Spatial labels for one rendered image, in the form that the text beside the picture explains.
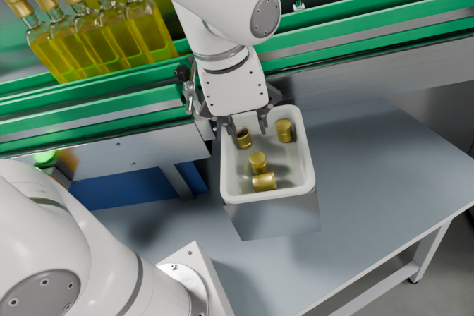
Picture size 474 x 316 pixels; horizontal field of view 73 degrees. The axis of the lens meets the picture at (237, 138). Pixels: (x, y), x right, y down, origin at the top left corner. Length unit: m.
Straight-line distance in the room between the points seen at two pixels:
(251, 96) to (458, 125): 0.99
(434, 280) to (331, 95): 1.03
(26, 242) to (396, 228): 0.71
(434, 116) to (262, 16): 1.01
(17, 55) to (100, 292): 0.78
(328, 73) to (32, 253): 0.62
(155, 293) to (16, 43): 0.78
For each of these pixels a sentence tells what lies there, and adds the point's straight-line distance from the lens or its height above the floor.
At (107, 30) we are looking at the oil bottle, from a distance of 0.74.
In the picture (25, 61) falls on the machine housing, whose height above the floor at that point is 1.12.
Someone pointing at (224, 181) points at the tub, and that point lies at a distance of 0.61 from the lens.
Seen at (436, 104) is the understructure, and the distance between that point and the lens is 1.26.
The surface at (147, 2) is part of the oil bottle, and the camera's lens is 0.71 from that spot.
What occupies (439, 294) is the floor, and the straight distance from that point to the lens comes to 1.61.
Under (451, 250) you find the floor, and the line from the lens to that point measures 1.69.
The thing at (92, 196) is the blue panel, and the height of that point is 0.82.
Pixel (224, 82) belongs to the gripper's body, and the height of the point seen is 1.20.
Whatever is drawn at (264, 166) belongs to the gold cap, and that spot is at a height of 0.97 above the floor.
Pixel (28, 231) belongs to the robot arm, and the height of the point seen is 1.28.
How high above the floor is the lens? 1.49
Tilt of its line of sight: 46 degrees down
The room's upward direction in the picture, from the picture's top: 20 degrees counter-clockwise
